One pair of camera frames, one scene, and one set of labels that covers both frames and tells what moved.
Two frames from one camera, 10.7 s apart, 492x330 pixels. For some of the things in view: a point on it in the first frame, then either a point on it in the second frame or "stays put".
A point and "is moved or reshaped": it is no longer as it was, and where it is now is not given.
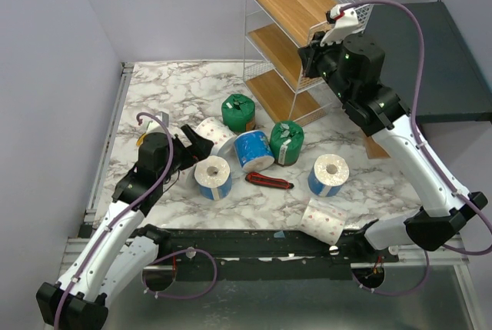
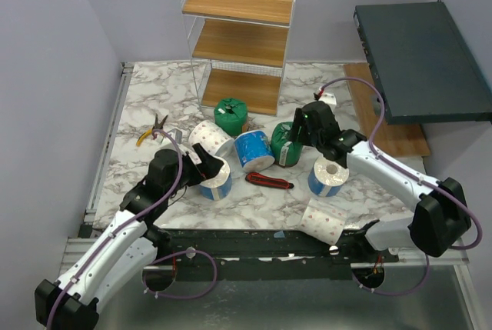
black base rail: (265, 254) stays put
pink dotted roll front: (324, 220) stays put
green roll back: (238, 112) is moved or reshaped
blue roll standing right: (328, 175) stays put
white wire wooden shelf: (287, 5) → (237, 15)
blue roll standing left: (214, 177) stays put
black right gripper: (308, 60) → (302, 130)
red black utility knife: (259, 178) stays put
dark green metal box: (454, 87) stays put
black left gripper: (203, 145) → (207, 168)
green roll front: (287, 141) stays put
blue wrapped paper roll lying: (254, 150) stays put
